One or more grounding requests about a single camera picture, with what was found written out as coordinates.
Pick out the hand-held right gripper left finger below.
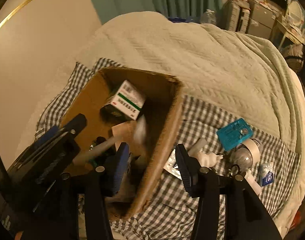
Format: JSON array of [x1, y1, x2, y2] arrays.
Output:
[[60, 142, 131, 240]]

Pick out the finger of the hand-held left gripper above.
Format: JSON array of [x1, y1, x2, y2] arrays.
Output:
[[30, 136, 81, 188], [34, 113, 88, 153]]

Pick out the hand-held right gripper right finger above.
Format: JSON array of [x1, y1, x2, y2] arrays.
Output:
[[175, 144, 284, 240]]

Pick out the clear plastic packet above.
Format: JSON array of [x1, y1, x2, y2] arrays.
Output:
[[162, 150, 183, 178]]

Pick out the white ointment tube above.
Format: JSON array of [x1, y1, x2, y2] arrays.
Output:
[[75, 139, 118, 165]]

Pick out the white plastic cylinder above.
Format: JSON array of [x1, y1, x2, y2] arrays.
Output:
[[189, 138, 207, 157]]

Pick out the brown medicine box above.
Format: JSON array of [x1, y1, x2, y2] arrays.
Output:
[[111, 120, 143, 150]]

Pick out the brown cardboard box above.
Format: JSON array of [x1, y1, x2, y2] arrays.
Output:
[[60, 66, 184, 220]]

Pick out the black scissors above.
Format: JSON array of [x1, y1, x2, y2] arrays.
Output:
[[226, 164, 243, 178]]

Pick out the clear cotton swab container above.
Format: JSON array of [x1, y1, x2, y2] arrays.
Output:
[[229, 146, 254, 170]]

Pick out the blue blister pack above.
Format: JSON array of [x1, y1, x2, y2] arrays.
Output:
[[216, 117, 253, 152]]

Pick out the green white medicine box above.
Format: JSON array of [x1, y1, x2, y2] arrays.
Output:
[[100, 80, 146, 120]]

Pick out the small white bottle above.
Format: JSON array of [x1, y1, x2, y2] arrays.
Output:
[[244, 169, 263, 195]]

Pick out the white tape roll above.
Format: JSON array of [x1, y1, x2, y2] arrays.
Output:
[[239, 139, 261, 163]]

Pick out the blue white small packet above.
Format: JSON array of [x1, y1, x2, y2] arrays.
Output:
[[259, 162, 275, 187]]

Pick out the orange plastic bag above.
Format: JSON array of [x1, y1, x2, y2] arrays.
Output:
[[291, 211, 305, 232]]

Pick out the dark hanging clothing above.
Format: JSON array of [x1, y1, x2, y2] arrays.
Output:
[[284, 30, 305, 88]]

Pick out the pale suitcase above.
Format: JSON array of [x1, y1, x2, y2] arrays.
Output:
[[222, 0, 253, 33]]

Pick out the grey cabinet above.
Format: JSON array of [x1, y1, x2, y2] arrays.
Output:
[[247, 0, 280, 40]]

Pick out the cream vanity table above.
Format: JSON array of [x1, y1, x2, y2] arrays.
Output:
[[269, 15, 305, 53]]

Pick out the round vanity mirror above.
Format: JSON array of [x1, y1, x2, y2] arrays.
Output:
[[285, 0, 305, 27]]

